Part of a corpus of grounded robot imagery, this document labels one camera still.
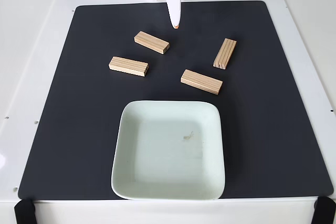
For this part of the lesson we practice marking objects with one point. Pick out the striped wooden block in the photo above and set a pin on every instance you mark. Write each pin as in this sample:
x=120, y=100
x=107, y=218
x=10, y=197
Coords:
x=128, y=66
x=201, y=81

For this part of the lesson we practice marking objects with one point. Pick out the pale green square plate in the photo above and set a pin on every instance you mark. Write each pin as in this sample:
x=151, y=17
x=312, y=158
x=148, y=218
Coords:
x=168, y=155

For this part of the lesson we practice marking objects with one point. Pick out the smooth wooden block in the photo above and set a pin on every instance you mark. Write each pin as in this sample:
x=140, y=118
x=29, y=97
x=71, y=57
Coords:
x=151, y=42

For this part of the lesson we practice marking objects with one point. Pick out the grooved wooden block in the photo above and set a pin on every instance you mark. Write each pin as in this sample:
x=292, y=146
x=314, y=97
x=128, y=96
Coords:
x=225, y=53

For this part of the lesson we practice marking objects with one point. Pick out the black rubber mat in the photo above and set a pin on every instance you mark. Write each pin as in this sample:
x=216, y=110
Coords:
x=78, y=129

